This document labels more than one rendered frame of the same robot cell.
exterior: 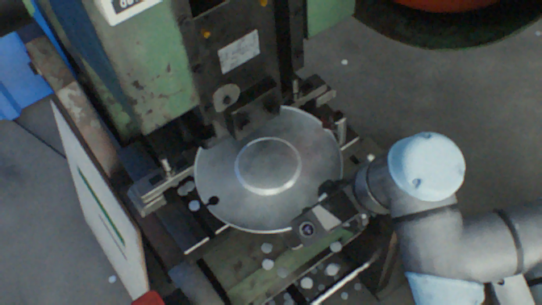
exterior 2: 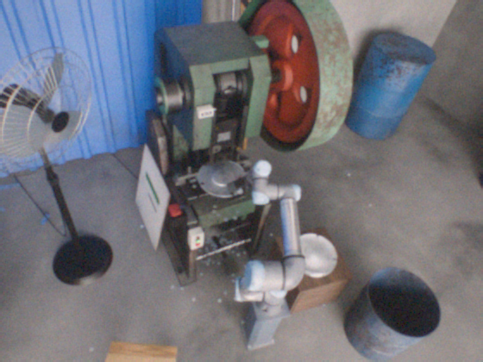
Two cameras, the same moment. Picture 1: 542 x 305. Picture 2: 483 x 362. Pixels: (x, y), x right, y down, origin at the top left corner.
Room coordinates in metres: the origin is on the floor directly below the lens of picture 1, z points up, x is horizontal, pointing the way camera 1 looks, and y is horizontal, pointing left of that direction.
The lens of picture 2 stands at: (-0.90, 0.01, 2.36)
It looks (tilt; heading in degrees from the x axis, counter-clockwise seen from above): 47 degrees down; 356
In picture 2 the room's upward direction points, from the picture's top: 10 degrees clockwise
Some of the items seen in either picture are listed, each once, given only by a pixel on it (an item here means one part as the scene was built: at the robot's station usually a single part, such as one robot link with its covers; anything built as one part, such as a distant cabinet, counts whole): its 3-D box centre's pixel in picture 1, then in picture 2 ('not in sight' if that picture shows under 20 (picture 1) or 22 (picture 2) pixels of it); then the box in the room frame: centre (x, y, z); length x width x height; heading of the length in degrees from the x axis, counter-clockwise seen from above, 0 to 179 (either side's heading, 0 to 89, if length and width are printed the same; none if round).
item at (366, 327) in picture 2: not in sight; (386, 316); (0.07, -1.10, 0.24); 0.42 x 0.42 x 0.48
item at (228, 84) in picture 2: not in sight; (220, 95); (0.67, 0.07, 1.27); 0.21 x 0.12 x 0.34; 30
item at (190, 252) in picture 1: (239, 152); (213, 175); (0.68, 0.07, 0.68); 0.45 x 0.30 x 0.06; 120
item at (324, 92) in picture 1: (298, 91); (238, 159); (0.76, -0.08, 0.76); 0.17 x 0.06 x 0.10; 120
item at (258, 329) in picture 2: not in sight; (262, 318); (-0.01, -0.33, 0.23); 0.19 x 0.19 x 0.45; 19
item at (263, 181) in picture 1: (268, 165); (222, 177); (0.56, 0.01, 0.78); 0.29 x 0.29 x 0.01
